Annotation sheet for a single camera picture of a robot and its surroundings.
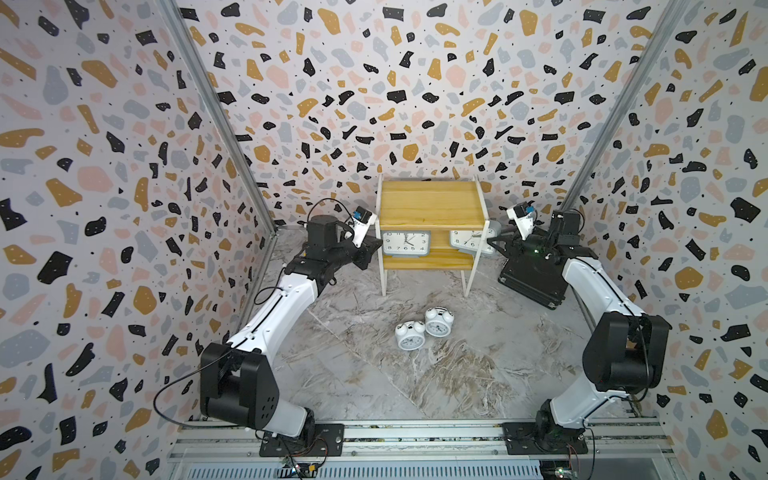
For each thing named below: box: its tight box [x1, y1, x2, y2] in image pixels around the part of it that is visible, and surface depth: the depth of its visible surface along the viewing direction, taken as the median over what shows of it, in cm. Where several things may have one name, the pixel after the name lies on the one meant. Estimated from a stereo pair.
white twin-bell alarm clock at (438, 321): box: [425, 306, 455, 338], surface depth 89 cm
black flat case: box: [498, 254, 569, 309], surface depth 99 cm
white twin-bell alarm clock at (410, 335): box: [395, 321, 426, 351], surface depth 87 cm
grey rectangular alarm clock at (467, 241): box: [450, 220, 502, 254], surface depth 92 cm
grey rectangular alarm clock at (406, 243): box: [381, 230, 431, 258], surface depth 91 cm
